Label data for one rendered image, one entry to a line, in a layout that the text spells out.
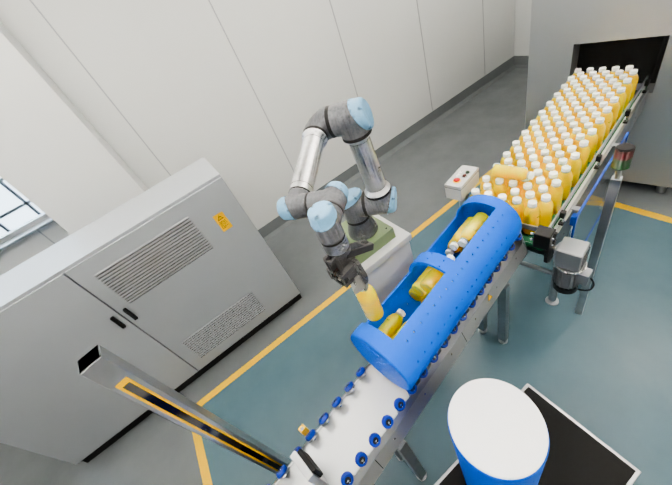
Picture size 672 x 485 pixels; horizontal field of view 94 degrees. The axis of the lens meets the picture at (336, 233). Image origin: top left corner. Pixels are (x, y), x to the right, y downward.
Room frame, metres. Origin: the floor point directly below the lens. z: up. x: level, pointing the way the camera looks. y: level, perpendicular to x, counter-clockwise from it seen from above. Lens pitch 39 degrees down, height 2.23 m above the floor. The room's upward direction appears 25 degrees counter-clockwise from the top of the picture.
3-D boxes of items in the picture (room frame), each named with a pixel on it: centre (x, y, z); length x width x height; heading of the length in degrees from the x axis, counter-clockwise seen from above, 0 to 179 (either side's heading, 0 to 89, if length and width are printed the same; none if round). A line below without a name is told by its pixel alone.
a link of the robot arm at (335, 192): (0.78, -0.02, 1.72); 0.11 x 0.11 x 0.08; 61
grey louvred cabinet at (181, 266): (1.97, 1.64, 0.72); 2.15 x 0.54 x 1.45; 108
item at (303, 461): (0.40, 0.42, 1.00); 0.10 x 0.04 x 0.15; 29
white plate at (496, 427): (0.29, -0.20, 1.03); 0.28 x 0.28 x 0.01
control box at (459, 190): (1.40, -0.79, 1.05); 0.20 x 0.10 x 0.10; 119
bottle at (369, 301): (0.70, -0.01, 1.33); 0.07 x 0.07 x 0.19
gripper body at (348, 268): (0.68, 0.02, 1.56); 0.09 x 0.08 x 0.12; 119
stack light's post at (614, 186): (0.91, -1.26, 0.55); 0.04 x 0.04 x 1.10; 29
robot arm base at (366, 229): (1.20, -0.13, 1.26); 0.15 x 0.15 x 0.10
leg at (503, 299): (0.95, -0.72, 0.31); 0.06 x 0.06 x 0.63; 29
